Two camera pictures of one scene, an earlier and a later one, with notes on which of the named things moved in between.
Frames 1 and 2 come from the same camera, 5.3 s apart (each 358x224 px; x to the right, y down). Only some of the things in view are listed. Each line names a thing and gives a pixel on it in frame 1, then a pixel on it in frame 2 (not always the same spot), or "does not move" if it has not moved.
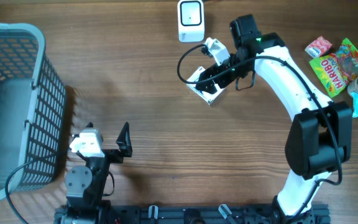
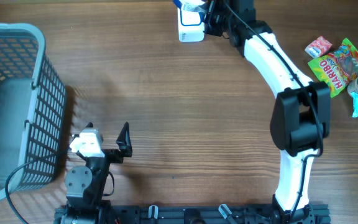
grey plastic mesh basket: x=23 y=102 does not move
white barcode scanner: x=191 y=21 does not move
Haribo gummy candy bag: x=339 y=69 does not move
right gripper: x=214 y=69 → x=210 y=27
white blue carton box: x=209 y=98 → x=189 y=7
